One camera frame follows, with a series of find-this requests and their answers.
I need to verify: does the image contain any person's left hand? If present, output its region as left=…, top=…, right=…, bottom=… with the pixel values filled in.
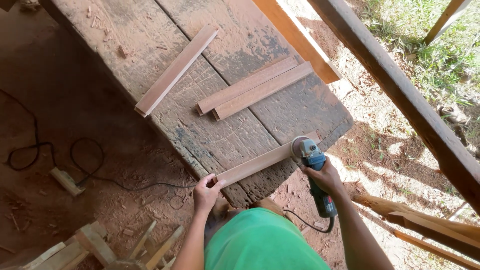
left=193, top=173, right=227, bottom=215

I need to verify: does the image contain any person's right hand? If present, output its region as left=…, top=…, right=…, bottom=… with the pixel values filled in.
left=301, top=156, right=344, bottom=196

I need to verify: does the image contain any blue angle grinder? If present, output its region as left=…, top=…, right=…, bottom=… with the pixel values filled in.
left=290, top=136, right=338, bottom=219

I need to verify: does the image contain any wooden slat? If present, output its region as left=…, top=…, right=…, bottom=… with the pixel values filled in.
left=134, top=25, right=220, bottom=118
left=212, top=61, right=315, bottom=122
left=212, top=130, right=322, bottom=189
left=196, top=56, right=300, bottom=116

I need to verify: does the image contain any green shirt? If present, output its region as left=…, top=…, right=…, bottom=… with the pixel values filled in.
left=204, top=208, right=331, bottom=270

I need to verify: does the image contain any dark wooden beam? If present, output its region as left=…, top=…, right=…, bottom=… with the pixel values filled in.
left=307, top=0, right=480, bottom=215

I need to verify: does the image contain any weathered wooden workbench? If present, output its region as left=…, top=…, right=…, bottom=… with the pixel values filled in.
left=39, top=0, right=355, bottom=209

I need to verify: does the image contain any orange wooden plank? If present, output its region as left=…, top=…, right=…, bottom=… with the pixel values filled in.
left=252, top=0, right=343, bottom=85

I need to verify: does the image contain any slanted wooden pole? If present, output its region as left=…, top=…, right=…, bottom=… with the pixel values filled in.
left=424, top=0, right=474, bottom=46

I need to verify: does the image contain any heap of wood offcuts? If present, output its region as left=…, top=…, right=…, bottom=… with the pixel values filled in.
left=0, top=220, right=185, bottom=270

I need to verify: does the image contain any small wooden block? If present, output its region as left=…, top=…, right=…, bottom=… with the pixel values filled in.
left=50, top=167, right=86, bottom=197

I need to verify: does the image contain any rough wooden post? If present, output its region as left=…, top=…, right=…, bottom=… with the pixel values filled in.
left=352, top=194, right=480, bottom=262

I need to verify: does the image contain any wooden rail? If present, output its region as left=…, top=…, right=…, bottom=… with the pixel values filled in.
left=392, top=229, right=480, bottom=270

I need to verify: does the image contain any black power cable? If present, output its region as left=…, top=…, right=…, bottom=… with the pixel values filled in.
left=0, top=88, right=199, bottom=211

